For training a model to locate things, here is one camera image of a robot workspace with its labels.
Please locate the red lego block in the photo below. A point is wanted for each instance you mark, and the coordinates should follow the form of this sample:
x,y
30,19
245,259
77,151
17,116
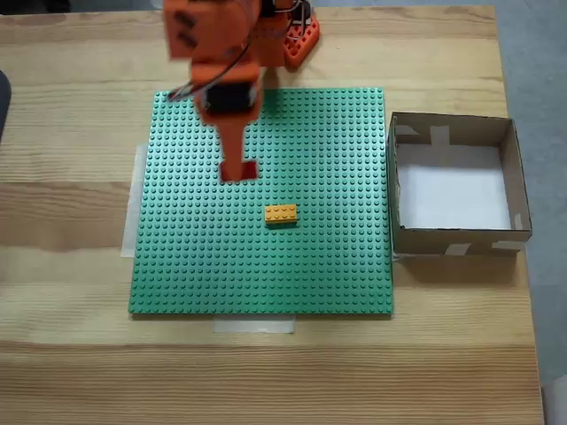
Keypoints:
x,y
250,170

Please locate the yellow lego block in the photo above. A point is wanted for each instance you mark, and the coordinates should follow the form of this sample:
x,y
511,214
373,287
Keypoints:
x,y
281,214

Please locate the green lego baseplate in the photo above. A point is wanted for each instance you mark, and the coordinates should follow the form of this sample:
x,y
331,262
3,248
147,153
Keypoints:
x,y
310,265

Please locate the brown cardboard box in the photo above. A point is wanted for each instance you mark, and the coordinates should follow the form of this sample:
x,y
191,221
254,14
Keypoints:
x,y
443,243

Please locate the translucent masking tape strip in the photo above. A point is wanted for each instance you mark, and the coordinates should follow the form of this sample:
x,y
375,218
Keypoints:
x,y
130,221
252,326

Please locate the white paper sheet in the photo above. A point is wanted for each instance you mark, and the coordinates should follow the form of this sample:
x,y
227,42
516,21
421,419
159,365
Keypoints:
x,y
452,199

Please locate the black rounded object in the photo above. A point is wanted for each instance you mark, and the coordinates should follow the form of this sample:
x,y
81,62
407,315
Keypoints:
x,y
3,102

